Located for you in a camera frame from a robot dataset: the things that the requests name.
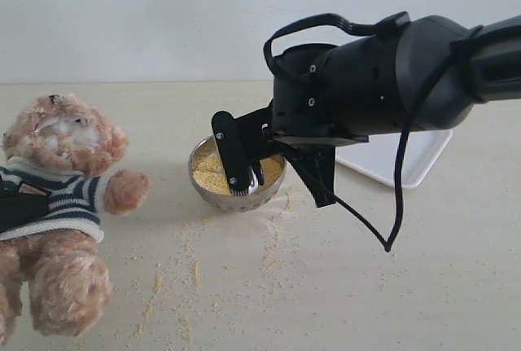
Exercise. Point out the tan teddy bear striped sweater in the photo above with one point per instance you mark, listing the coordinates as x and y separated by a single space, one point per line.
61 149

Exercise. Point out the white rectangular plastic tray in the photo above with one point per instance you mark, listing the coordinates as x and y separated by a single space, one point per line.
376 159

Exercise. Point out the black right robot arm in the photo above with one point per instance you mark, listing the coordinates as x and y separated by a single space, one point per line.
398 73

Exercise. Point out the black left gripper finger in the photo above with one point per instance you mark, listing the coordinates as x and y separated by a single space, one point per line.
20 208

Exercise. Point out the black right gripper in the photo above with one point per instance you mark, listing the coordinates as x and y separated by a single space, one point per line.
336 96

